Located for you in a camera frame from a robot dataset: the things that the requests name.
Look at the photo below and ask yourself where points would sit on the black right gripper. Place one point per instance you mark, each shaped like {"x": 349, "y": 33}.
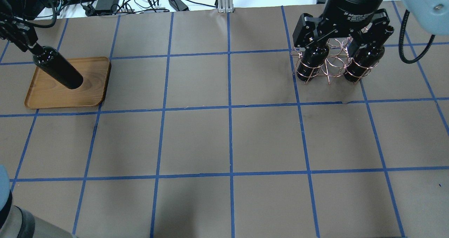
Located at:
{"x": 352, "y": 7}

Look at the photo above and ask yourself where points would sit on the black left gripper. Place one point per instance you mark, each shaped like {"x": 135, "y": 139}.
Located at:
{"x": 16, "y": 33}

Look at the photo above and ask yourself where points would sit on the dark wine bottle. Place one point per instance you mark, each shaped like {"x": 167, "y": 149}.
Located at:
{"x": 312, "y": 60}
{"x": 362, "y": 60}
{"x": 56, "y": 66}

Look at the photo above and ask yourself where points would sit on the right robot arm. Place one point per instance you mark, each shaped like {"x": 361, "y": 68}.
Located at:
{"x": 368, "y": 26}

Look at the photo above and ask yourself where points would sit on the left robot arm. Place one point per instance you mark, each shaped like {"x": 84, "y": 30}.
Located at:
{"x": 17, "y": 222}

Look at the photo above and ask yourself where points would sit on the copper wire bottle basket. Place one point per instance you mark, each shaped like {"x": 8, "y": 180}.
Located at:
{"x": 338, "y": 58}

